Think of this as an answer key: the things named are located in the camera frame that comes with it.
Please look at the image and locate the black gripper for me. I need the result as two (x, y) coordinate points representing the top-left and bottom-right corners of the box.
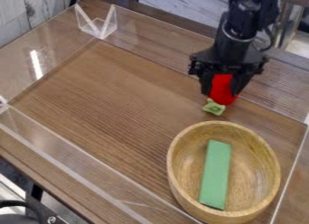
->
(189, 32), (268, 96)

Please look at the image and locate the red plush strawberry green leaf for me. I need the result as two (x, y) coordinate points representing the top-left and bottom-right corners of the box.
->
(203, 74), (238, 116)

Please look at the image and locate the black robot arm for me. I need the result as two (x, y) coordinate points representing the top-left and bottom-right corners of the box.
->
(189, 0), (278, 97)

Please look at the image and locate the metal table leg background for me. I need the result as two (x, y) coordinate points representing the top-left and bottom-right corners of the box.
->
(272, 1), (293, 48)

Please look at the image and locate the oval wooden bowl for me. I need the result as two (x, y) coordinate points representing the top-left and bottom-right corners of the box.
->
(167, 121), (281, 224)

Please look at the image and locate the green rectangular block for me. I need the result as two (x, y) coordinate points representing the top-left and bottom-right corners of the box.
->
(198, 140), (231, 210)

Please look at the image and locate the clear acrylic corner bracket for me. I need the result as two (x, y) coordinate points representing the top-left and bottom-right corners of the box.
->
(74, 5), (118, 40)

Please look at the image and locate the clear acrylic tray wall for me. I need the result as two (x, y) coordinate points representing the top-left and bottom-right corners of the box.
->
(0, 97), (202, 224)

